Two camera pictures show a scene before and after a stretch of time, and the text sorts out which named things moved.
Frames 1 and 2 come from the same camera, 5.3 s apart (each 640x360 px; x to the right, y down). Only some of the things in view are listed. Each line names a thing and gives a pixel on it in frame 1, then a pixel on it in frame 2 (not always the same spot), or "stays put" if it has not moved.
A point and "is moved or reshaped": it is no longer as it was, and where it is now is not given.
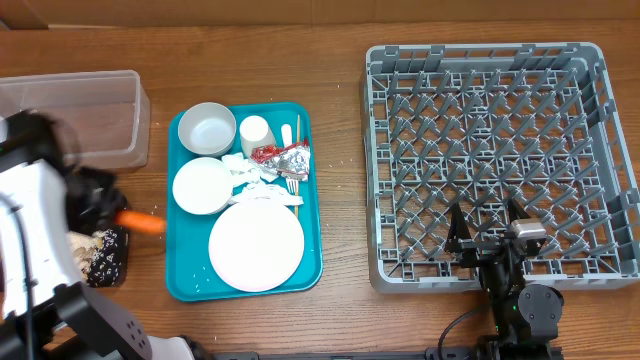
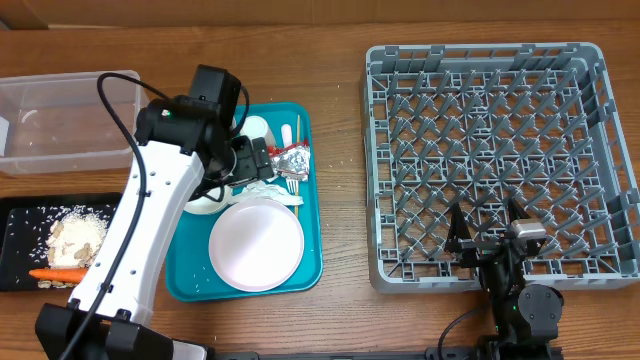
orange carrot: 141,221 is moved or reshaped
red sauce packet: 264,153 stays put
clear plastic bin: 107,114 stays put
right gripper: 477,249 stays put
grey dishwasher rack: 485,126 stays put
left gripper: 105,217 → 246,170
